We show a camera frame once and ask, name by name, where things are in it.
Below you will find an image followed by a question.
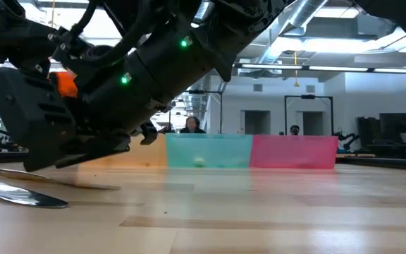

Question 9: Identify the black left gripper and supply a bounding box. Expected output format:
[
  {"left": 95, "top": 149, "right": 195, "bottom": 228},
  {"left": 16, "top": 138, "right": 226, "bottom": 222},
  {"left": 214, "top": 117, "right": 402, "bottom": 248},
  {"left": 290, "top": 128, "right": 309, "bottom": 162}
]
[{"left": 0, "top": 66, "right": 133, "bottom": 173}]

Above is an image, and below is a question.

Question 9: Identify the orange translucent plastic bin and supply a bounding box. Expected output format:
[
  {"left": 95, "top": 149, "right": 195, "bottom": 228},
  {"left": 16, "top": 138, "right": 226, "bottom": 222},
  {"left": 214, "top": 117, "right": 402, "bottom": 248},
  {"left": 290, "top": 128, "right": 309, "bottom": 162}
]
[{"left": 78, "top": 133, "right": 168, "bottom": 169}]

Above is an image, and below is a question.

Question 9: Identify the teal translucent plastic bin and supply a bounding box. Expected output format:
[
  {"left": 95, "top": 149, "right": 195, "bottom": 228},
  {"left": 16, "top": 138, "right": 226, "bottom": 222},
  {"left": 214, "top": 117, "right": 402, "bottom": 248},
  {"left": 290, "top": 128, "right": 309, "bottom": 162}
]
[{"left": 165, "top": 133, "right": 253, "bottom": 169}]

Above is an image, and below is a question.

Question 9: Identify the pink translucent plastic bin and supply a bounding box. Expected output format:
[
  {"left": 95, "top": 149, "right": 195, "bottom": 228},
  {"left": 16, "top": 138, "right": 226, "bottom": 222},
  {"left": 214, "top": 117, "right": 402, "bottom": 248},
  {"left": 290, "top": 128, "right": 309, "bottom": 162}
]
[{"left": 249, "top": 134, "right": 339, "bottom": 170}]

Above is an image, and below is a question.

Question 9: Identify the long ceiling light strip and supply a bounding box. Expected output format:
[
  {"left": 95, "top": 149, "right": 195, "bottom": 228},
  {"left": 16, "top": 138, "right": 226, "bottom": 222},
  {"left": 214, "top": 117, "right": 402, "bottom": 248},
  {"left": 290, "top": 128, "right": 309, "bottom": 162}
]
[{"left": 234, "top": 62, "right": 406, "bottom": 75}]

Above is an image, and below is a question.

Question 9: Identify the black equipment rack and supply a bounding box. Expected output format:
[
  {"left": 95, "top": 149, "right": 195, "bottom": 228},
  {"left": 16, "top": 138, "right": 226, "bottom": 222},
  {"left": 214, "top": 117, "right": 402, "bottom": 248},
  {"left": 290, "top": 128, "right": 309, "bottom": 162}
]
[{"left": 356, "top": 111, "right": 406, "bottom": 153}]

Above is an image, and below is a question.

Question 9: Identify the black metal frame stand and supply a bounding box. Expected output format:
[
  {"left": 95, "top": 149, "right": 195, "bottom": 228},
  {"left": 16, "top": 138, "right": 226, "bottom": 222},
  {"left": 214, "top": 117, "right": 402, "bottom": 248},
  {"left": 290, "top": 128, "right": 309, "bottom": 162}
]
[
  {"left": 284, "top": 94, "right": 334, "bottom": 135},
  {"left": 188, "top": 90, "right": 224, "bottom": 134}
]

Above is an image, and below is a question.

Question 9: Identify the yellow hanging cord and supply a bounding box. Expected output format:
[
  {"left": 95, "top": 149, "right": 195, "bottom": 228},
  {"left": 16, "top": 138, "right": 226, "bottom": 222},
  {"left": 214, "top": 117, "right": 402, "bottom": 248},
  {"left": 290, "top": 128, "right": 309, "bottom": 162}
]
[{"left": 293, "top": 51, "right": 301, "bottom": 87}]

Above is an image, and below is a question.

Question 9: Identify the silver ventilation duct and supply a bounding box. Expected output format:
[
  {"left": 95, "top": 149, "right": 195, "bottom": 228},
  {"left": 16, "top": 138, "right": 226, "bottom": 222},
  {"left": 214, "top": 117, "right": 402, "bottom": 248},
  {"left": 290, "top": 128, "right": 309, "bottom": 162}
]
[{"left": 259, "top": 0, "right": 331, "bottom": 68}]

